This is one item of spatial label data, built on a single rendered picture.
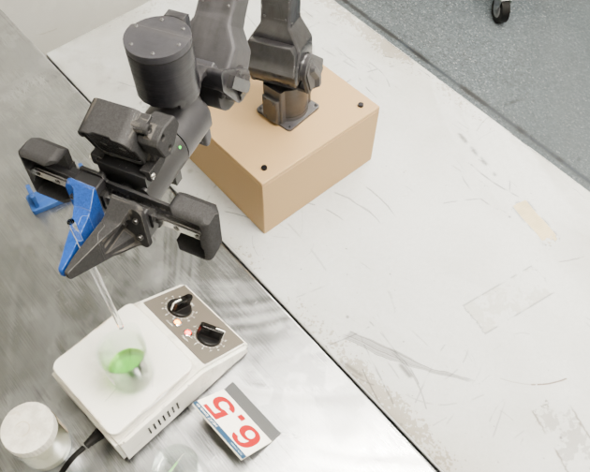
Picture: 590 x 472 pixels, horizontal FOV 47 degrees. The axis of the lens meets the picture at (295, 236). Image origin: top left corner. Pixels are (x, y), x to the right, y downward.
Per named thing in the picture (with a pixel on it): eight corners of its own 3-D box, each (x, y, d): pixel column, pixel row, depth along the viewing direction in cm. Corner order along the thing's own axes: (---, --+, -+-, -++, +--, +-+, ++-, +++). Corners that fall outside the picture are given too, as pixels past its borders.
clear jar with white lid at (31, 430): (57, 479, 81) (36, 462, 74) (12, 463, 82) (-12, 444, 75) (81, 431, 84) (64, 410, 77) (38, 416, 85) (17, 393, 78)
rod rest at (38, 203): (90, 172, 105) (84, 158, 102) (98, 188, 103) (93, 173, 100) (26, 199, 102) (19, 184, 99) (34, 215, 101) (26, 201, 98)
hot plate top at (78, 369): (132, 302, 84) (131, 299, 84) (197, 367, 80) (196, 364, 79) (51, 368, 80) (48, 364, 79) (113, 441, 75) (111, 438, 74)
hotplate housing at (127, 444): (184, 290, 94) (177, 261, 88) (251, 353, 89) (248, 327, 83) (49, 402, 86) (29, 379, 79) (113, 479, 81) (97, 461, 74)
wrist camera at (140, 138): (119, 126, 62) (101, 68, 57) (192, 148, 60) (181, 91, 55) (82, 172, 59) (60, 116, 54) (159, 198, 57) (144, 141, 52)
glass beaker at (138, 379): (145, 405, 77) (131, 378, 70) (101, 390, 78) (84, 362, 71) (167, 357, 80) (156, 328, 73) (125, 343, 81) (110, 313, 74)
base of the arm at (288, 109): (286, 86, 100) (285, 53, 95) (320, 107, 97) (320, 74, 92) (253, 112, 97) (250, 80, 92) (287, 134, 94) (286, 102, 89)
